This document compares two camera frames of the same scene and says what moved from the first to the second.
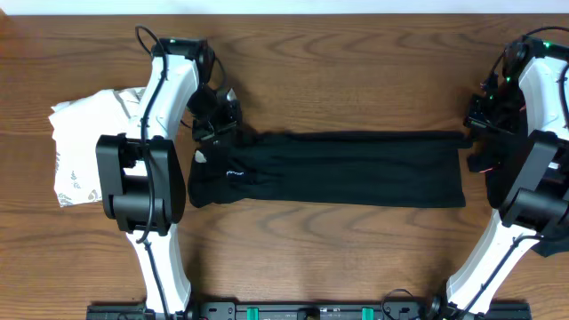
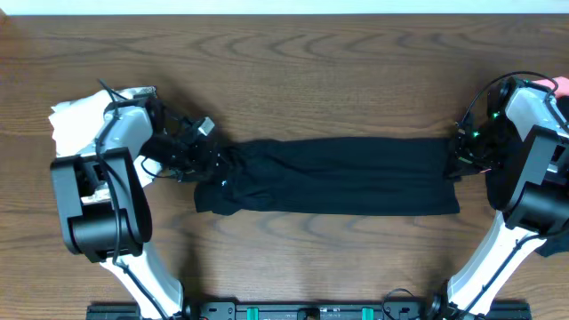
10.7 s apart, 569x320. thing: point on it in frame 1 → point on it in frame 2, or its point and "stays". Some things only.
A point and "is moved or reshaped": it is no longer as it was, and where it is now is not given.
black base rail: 308,311 stays
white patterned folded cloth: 77,124 stays
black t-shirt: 320,169 is moved or reshaped
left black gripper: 230,124 → 197,167
